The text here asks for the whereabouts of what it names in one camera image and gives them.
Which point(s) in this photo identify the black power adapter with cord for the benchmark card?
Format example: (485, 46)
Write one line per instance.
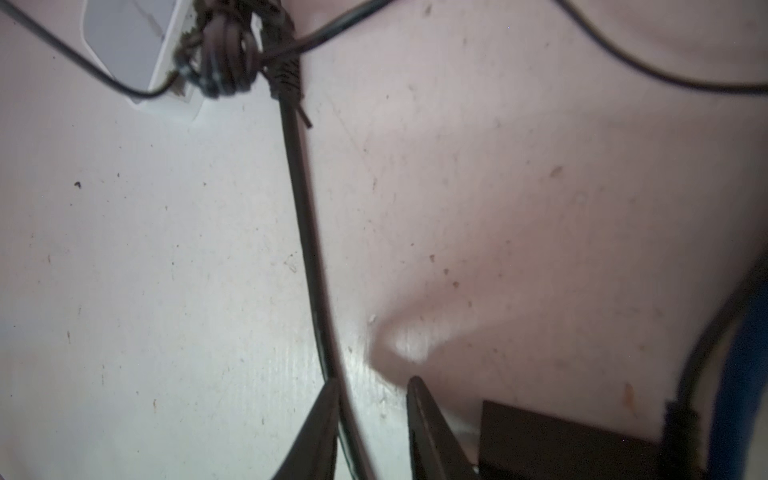
(236, 42)

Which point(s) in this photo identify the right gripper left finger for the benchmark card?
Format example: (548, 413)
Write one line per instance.
(314, 452)

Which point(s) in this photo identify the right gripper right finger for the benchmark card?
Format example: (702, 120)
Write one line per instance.
(435, 452)

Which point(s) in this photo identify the white square router box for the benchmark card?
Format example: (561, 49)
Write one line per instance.
(134, 40)

